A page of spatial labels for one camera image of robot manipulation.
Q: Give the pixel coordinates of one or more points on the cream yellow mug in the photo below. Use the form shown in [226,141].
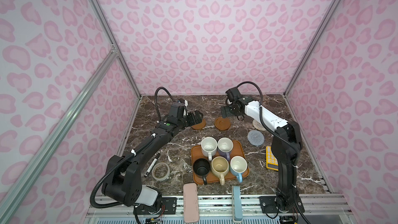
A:
[220,168]

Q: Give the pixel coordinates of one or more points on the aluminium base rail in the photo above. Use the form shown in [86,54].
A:
[218,209]

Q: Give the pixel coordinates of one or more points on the multicolour woven coaster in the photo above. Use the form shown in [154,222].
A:
[258,126]

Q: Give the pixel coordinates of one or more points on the aluminium frame post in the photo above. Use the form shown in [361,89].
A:
[326,19]
[95,4]

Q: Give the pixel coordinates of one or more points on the aluminium frame post left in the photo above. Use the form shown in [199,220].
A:
[95,4]

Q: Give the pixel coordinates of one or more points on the aluminium frame post right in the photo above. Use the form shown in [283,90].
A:
[326,19]

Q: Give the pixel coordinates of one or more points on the brown wooden coaster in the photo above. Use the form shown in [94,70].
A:
[222,124]
[199,126]

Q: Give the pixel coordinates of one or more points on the black mug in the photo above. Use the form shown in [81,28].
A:
[201,168]

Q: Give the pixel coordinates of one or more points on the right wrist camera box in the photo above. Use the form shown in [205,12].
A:
[233,94]

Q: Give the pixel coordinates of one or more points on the grey woven coaster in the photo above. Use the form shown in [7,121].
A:
[255,138]

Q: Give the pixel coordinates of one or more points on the pink eraser block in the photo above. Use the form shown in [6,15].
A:
[190,203]

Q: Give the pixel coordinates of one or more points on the clear tape roll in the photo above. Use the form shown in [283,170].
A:
[161,171]

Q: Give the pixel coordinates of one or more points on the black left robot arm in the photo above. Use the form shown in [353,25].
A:
[122,182]

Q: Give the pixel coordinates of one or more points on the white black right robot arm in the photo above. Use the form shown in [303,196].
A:
[286,146]

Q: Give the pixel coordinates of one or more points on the lilac mug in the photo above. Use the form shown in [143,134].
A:
[225,146]

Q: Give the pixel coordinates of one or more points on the white speckled mug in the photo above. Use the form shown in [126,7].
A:
[209,147]

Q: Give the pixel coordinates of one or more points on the light blue block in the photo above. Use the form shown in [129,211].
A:
[237,210]

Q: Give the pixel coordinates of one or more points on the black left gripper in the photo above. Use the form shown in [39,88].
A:
[198,118]

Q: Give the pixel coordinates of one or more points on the light blue mug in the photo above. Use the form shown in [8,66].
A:
[238,166]

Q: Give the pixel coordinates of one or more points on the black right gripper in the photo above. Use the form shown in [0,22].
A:
[227,113]

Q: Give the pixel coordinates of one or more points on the black white marker pen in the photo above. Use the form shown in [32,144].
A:
[152,165]

